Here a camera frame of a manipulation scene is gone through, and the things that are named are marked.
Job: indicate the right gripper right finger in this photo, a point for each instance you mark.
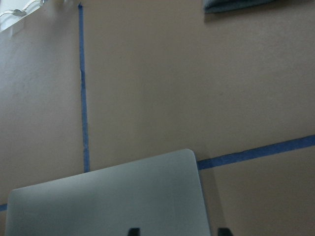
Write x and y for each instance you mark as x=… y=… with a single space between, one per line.
x=224 y=232

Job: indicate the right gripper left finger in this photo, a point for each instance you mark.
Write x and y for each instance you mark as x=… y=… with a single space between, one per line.
x=134 y=232

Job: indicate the grey laptop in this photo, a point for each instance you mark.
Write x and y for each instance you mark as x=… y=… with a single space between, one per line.
x=159 y=196

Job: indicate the grey folded cloth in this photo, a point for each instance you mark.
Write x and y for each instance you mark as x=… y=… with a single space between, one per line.
x=219 y=6

